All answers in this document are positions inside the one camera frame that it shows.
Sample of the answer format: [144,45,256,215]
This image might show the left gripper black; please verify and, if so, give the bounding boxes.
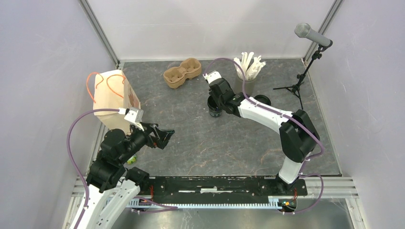
[119,120,175,163]

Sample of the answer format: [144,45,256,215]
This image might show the black coffee cup white lettering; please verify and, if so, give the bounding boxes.
[207,96,222,118]

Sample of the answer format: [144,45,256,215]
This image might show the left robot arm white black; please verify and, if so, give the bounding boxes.
[72,123,175,229]

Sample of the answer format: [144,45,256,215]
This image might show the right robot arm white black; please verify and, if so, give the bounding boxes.
[207,77,320,195]

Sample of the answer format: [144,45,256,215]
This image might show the grey straw holder cup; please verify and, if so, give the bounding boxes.
[233,76,256,95]

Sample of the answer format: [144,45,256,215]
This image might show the white wrapped straws bundle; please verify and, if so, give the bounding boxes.
[233,52,266,81]

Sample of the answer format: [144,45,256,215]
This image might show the small green toy box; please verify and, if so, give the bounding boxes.
[127,155,137,165]

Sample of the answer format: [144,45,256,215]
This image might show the cardboard two-cup carrier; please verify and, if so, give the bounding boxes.
[163,58,202,89]

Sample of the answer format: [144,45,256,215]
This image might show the grey microphone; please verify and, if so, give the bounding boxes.
[294,23,333,47]

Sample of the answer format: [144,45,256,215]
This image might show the black microphone tripod stand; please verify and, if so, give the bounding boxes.
[273,44,327,110]

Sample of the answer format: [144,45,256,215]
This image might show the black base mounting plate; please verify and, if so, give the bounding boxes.
[139,176,308,204]

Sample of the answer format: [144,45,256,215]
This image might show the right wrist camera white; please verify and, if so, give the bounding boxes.
[203,71,222,84]

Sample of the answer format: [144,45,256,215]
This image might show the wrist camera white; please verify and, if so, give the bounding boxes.
[203,71,222,84]
[124,107,144,125]

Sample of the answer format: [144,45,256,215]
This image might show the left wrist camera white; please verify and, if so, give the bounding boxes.
[124,107,144,125]

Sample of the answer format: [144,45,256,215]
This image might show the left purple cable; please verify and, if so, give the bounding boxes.
[66,108,179,229]

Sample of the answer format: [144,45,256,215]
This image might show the purple cable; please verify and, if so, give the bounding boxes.
[66,108,179,229]
[202,57,325,216]

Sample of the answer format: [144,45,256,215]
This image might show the brown paper bag orange handles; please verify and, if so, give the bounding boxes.
[86,70,141,134]

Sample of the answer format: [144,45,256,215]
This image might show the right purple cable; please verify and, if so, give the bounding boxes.
[202,57,325,216]

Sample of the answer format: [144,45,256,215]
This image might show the white toothed cable rail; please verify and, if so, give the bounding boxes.
[126,198,296,210]

